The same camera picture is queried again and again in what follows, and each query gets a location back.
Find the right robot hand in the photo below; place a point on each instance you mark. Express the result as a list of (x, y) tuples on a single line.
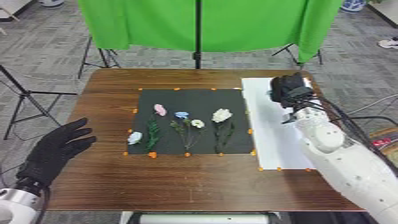
[(289, 85)]

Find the brownish green sprig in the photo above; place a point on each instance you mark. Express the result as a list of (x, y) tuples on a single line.
[(179, 128)]

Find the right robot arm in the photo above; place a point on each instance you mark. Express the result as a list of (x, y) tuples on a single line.
[(350, 166)]

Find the dark mat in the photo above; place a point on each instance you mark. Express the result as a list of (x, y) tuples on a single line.
[(197, 100)]

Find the black tripod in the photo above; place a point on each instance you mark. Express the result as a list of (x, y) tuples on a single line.
[(28, 96)]

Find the white sheet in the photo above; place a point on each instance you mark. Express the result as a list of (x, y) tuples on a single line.
[(277, 133)]

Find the pale grey bar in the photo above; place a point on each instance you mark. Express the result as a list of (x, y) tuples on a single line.
[(202, 218)]

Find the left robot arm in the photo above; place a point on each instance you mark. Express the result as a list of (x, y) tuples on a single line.
[(17, 205)]

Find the blue flower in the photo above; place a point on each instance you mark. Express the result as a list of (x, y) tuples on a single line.
[(183, 115)]

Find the dark green sprig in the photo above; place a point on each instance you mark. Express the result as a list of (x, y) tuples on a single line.
[(229, 132)]

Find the black stand legs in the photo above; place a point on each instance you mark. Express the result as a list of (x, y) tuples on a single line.
[(99, 60), (300, 53)]

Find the pink flower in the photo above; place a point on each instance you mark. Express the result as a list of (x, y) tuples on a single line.
[(161, 109)]

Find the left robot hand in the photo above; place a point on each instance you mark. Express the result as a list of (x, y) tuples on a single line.
[(55, 150)]

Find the small white flower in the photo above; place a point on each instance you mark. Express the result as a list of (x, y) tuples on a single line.
[(136, 137)]

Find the black stand pole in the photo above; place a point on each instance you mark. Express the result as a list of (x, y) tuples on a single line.
[(198, 33)]

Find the large white flower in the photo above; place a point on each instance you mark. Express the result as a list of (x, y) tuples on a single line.
[(222, 115)]

